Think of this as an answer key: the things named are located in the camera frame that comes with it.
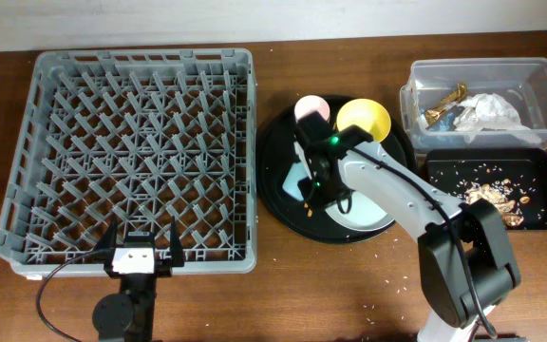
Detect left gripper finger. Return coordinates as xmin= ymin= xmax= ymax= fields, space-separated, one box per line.
xmin=93 ymin=218 xmax=118 ymax=251
xmin=169 ymin=218 xmax=185 ymax=267

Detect light blue plastic cup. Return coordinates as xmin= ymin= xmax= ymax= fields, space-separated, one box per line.
xmin=282 ymin=162 xmax=311 ymax=201

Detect white round plate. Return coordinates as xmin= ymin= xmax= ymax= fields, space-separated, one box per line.
xmin=325 ymin=192 xmax=395 ymax=232

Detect yellow plastic bowl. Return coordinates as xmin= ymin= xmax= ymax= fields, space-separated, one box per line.
xmin=335 ymin=99 xmax=391 ymax=143

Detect pink plastic cup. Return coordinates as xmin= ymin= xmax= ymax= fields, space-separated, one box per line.
xmin=293 ymin=95 xmax=330 ymax=122

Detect rice and nut shell scraps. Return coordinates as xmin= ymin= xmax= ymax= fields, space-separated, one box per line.
xmin=450 ymin=161 xmax=535 ymax=229

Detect white paper napkin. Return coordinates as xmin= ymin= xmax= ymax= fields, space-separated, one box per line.
xmin=453 ymin=93 xmax=542 ymax=144

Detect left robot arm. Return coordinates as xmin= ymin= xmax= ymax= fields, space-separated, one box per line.
xmin=92 ymin=221 xmax=185 ymax=341

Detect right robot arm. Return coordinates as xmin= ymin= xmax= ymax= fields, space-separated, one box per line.
xmin=294 ymin=112 xmax=521 ymax=341

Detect grey plastic dishwasher rack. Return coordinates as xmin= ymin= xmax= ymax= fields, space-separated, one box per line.
xmin=0 ymin=48 xmax=257 ymax=279

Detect clear plastic waste bin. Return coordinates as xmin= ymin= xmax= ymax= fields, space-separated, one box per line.
xmin=400 ymin=57 xmax=547 ymax=153

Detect black rectangular waste tray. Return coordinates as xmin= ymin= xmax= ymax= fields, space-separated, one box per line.
xmin=423 ymin=148 xmax=547 ymax=231

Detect round black serving tray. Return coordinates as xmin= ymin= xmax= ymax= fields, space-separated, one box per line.
xmin=256 ymin=105 xmax=394 ymax=244

